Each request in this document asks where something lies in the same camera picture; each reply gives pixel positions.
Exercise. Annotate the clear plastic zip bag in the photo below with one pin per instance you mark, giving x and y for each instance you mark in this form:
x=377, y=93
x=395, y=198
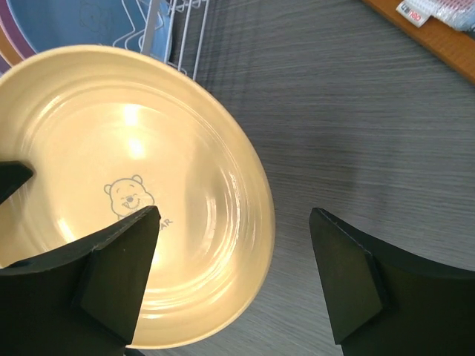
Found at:
x=457, y=14

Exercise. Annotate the orange wooden shelf rack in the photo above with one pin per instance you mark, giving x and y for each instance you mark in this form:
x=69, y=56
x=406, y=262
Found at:
x=455, y=49

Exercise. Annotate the purple plate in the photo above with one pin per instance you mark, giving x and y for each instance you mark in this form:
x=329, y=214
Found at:
x=13, y=33

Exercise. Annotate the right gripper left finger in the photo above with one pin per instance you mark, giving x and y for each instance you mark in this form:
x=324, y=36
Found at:
x=83, y=298

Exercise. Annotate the blue plate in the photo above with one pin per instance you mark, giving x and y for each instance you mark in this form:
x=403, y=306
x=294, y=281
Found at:
x=50, y=24

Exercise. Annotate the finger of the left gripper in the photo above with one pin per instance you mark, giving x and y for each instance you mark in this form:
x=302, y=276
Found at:
x=13, y=175

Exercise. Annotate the white wire dish rack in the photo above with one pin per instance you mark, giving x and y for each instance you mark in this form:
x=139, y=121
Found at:
x=171, y=32

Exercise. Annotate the pink plate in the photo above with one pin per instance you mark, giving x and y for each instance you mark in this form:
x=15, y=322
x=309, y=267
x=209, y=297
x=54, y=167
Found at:
x=8, y=51

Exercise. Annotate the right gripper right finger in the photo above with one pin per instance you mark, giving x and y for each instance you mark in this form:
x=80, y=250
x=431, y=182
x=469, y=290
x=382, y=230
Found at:
x=383, y=300

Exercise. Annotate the orange plate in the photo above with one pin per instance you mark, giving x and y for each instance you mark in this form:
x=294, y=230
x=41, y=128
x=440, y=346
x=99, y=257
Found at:
x=4, y=64

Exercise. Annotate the yellow bear plate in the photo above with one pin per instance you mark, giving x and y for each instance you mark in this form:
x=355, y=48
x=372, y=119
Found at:
x=107, y=132

